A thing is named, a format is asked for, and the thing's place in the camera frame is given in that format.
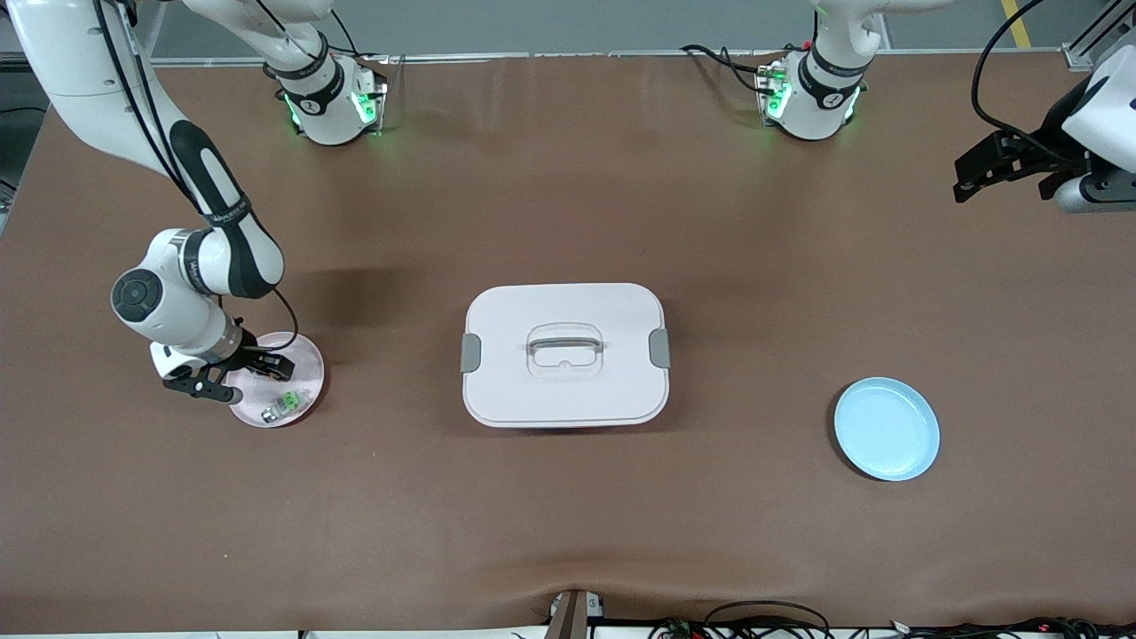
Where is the black looped cable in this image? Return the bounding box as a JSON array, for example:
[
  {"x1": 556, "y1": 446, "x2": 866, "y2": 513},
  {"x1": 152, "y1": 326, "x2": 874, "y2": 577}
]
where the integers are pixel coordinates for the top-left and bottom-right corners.
[{"x1": 704, "y1": 601, "x2": 832, "y2": 639}]

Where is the brown table cover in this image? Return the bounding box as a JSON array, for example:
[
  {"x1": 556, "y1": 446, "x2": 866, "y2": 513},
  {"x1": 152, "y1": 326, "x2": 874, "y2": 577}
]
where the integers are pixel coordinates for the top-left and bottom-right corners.
[{"x1": 0, "y1": 51, "x2": 1136, "y2": 636}]

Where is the pale pink round plate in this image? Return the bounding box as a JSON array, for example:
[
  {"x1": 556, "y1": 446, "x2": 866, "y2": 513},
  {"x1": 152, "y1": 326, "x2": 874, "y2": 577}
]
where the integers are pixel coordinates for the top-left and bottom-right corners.
[{"x1": 225, "y1": 331, "x2": 326, "y2": 430}]

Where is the white lidded storage box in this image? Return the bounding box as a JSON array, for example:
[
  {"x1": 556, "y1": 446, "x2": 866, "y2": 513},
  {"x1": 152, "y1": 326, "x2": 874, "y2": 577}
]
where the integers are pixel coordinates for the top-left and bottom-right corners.
[{"x1": 460, "y1": 282, "x2": 672, "y2": 430}]

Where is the metal table bracket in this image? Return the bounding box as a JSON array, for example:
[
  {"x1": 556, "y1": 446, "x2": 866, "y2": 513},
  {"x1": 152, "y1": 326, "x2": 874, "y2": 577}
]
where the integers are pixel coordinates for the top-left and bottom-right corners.
[{"x1": 545, "y1": 588, "x2": 606, "y2": 639}]

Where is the light blue round plate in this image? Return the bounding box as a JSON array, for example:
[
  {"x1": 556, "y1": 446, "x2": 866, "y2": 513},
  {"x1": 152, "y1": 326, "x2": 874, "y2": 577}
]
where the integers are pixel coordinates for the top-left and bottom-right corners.
[{"x1": 833, "y1": 376, "x2": 941, "y2": 483}]

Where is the tangled cable bundle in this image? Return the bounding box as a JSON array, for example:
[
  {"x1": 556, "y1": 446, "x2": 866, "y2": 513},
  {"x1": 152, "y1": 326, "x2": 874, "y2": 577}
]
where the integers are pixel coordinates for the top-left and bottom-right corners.
[{"x1": 832, "y1": 616, "x2": 1136, "y2": 639}]

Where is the black base cable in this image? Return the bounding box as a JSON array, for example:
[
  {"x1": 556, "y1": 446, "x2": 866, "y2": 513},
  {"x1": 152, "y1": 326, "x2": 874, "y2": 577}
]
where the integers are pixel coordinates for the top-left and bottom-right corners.
[
  {"x1": 297, "y1": 13, "x2": 391, "y2": 67},
  {"x1": 681, "y1": 44, "x2": 784, "y2": 95}
]

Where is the aluminium frame profile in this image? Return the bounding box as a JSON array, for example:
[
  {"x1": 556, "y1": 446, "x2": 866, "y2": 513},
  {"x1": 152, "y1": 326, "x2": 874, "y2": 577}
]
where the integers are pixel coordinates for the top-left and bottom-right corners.
[{"x1": 1063, "y1": 0, "x2": 1136, "y2": 70}]

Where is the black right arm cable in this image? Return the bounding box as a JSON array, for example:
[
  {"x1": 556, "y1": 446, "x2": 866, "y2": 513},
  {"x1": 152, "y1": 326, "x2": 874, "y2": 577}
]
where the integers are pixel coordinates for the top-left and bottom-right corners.
[{"x1": 93, "y1": 0, "x2": 300, "y2": 356}]

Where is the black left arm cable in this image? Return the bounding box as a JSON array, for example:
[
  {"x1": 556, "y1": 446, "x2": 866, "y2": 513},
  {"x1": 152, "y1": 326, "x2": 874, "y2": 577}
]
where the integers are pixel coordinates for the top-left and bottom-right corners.
[{"x1": 971, "y1": 0, "x2": 1094, "y2": 168}]

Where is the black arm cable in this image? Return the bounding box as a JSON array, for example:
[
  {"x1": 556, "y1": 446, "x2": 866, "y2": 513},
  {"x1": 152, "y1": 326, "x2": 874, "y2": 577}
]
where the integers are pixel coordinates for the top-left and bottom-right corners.
[
  {"x1": 93, "y1": 0, "x2": 300, "y2": 356},
  {"x1": 971, "y1": 0, "x2": 1094, "y2": 168}
]

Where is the green grey switch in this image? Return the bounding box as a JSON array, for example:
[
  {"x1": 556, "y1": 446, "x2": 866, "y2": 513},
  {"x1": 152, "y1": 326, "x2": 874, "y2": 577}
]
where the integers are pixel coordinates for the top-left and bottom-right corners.
[{"x1": 261, "y1": 388, "x2": 313, "y2": 423}]

